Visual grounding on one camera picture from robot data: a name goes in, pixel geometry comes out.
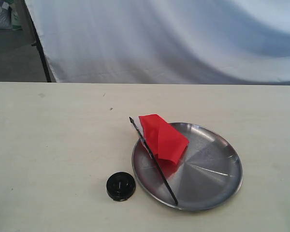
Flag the white backdrop cloth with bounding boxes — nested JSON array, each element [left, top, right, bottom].
[[26, 0, 290, 85]]

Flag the dark object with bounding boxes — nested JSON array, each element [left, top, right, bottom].
[[106, 172, 136, 202]]

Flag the black backdrop stand pole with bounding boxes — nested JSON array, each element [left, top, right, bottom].
[[24, 1, 52, 83]]

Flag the round metal plate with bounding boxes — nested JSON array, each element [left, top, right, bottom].
[[132, 122, 243, 212]]

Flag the white sack in background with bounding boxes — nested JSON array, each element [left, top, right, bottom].
[[0, 0, 14, 29]]

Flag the red flag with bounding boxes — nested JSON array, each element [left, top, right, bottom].
[[129, 114, 189, 205]]

